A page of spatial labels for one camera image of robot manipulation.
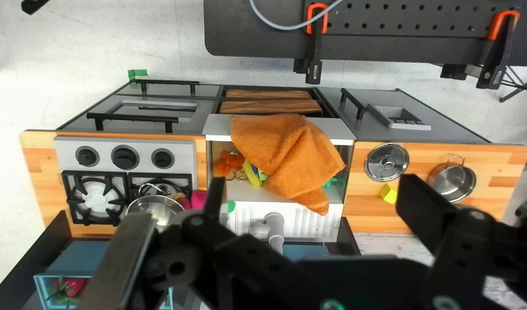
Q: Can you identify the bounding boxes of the pink toy item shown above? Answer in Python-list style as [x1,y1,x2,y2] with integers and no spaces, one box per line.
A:
[191,189,206,210]

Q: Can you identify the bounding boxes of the small steel pot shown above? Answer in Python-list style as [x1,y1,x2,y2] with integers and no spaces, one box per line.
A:
[426,153,476,201]

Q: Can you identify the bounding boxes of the toy kitchen counter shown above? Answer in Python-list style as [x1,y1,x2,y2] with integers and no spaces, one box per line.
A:
[18,79,527,241]

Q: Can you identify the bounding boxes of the orange cloth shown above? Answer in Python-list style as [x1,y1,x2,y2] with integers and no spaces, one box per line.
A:
[230,113,344,215]

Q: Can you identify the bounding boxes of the green toy item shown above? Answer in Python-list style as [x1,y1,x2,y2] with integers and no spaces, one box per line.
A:
[323,177,346,197]

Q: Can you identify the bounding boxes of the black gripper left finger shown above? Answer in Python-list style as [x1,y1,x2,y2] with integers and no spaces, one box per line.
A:
[189,177,225,228]

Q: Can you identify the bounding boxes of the grey toy faucet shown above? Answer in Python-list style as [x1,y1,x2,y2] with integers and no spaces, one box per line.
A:
[249,211,284,253]

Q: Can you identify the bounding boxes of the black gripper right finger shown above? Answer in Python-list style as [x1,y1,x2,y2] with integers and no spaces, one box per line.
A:
[395,173,475,268]

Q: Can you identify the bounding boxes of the orange black clamp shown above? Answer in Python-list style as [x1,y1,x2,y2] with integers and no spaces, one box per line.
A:
[292,1,328,84]
[476,8,519,89]

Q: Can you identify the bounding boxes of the black toy stove burner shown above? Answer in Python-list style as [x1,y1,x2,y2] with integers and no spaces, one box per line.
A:
[61,170,192,225]

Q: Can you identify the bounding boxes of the yellow block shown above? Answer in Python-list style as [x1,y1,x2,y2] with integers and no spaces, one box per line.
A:
[378,184,397,204]

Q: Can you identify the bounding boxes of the steel pot on stove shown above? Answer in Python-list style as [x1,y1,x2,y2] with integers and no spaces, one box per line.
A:
[122,194,184,232]

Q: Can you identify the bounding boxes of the steel pot lid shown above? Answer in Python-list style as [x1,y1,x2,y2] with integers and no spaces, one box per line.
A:
[363,142,409,182]

